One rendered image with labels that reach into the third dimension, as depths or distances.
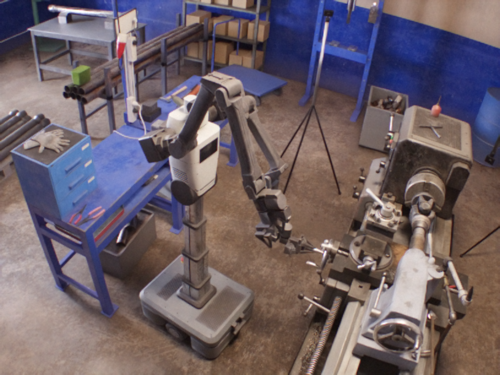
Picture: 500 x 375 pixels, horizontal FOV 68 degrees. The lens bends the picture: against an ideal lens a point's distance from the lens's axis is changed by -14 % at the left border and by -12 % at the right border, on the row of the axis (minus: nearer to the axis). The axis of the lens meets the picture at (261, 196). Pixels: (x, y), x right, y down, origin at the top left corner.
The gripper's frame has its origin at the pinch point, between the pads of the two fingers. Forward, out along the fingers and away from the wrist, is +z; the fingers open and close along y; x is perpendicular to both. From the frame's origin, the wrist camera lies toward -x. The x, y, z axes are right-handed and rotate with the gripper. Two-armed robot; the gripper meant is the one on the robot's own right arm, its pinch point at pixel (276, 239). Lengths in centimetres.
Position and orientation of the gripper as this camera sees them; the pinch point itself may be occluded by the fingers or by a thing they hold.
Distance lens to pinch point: 170.7
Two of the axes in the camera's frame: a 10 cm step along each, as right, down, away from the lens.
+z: 3.4, 8.6, 3.7
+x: -7.8, 0.4, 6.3
